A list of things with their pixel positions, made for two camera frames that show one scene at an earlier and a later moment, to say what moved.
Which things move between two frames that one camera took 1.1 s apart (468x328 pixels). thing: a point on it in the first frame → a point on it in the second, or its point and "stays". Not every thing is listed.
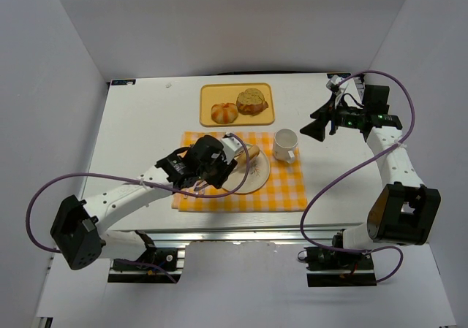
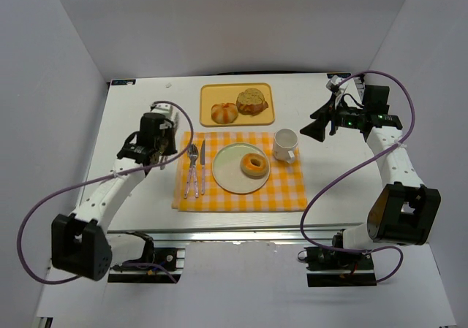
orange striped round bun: x=224 y=113 stays
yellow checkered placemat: x=284 y=189 stays
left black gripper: x=220 y=172 → x=167 y=147
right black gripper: x=330 y=119 stays
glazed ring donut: x=253 y=151 → x=251 y=170
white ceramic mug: x=285 y=141 stays
